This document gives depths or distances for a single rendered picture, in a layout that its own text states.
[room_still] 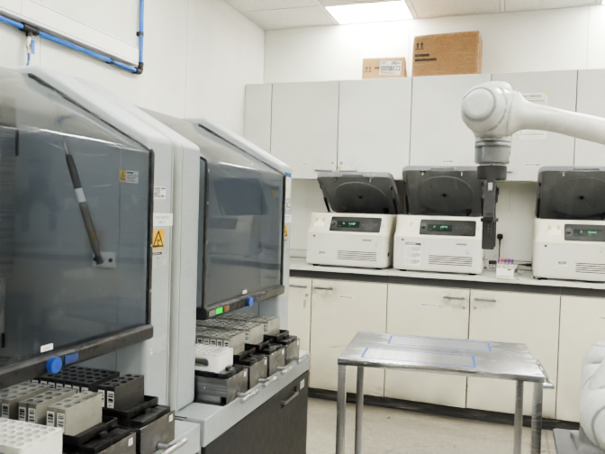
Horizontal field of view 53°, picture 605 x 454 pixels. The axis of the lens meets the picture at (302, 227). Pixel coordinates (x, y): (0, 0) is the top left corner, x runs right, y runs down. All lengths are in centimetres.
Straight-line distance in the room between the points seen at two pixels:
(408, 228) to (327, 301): 72
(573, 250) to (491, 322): 64
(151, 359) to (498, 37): 366
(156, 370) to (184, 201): 43
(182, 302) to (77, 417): 45
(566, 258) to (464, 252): 58
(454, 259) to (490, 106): 251
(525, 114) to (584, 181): 265
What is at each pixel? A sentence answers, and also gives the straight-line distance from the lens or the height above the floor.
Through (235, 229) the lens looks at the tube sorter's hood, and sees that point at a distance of 184.
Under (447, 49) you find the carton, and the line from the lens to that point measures 433.
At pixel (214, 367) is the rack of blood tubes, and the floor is 83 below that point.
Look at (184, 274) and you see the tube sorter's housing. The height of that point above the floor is 110.
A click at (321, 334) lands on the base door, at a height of 45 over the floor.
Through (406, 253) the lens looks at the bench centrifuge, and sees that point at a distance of 389.
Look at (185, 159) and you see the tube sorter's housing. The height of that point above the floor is 139.
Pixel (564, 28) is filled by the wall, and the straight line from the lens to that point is 465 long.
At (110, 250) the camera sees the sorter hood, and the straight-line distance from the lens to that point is 132.
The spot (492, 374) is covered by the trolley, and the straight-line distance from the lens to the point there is 188.
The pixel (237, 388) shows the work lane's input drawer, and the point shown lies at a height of 76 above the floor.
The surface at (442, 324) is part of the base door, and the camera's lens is 390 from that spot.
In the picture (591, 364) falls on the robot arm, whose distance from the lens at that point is 164.
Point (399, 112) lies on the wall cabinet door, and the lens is 424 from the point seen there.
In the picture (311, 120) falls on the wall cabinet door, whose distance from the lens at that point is 439.
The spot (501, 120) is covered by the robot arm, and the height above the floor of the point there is 149.
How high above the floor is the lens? 127
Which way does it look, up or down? 2 degrees down
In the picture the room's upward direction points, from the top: 2 degrees clockwise
